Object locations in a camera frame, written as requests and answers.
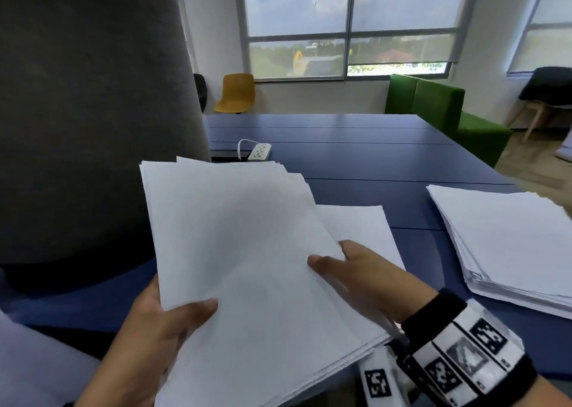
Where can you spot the white power strip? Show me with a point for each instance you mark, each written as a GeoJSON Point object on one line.
{"type": "Point", "coordinates": [260, 151]}

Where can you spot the large framed window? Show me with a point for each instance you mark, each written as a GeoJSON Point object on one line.
{"type": "Point", "coordinates": [295, 5]}

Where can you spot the window with white blind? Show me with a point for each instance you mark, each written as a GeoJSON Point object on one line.
{"type": "Point", "coordinates": [549, 13]}

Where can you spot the gathered white paper bundle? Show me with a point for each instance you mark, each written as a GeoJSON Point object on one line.
{"type": "Point", "coordinates": [250, 264]}

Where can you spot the pile of white papers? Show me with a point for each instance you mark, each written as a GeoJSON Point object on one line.
{"type": "Point", "coordinates": [362, 228]}

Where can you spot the dark green chair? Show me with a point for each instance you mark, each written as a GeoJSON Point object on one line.
{"type": "Point", "coordinates": [200, 89]}

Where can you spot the yellow chair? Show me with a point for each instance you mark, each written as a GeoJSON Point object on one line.
{"type": "Point", "coordinates": [237, 92]}

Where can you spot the aligned white paper stack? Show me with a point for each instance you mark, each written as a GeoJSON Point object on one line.
{"type": "Point", "coordinates": [514, 241]}

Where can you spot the right wristband with marker tiles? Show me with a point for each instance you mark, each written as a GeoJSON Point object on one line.
{"type": "Point", "coordinates": [464, 357]}

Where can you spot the grey felt pillar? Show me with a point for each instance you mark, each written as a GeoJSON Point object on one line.
{"type": "Point", "coordinates": [89, 107]}

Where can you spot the person's right hand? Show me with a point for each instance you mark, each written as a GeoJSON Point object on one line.
{"type": "Point", "coordinates": [375, 281]}

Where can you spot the green sofa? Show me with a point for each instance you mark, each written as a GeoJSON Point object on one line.
{"type": "Point", "coordinates": [433, 98]}

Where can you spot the person's left hand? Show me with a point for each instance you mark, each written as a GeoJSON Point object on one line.
{"type": "Point", "coordinates": [138, 353]}

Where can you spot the black chair with wooden legs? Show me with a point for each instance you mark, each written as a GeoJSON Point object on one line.
{"type": "Point", "coordinates": [549, 85]}

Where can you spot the white banner stand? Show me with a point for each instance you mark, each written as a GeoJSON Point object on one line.
{"type": "Point", "coordinates": [565, 147]}

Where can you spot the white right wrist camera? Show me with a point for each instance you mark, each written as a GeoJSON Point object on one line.
{"type": "Point", "coordinates": [377, 382]}

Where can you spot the person's lavender shirt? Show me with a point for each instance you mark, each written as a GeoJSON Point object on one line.
{"type": "Point", "coordinates": [40, 366]}

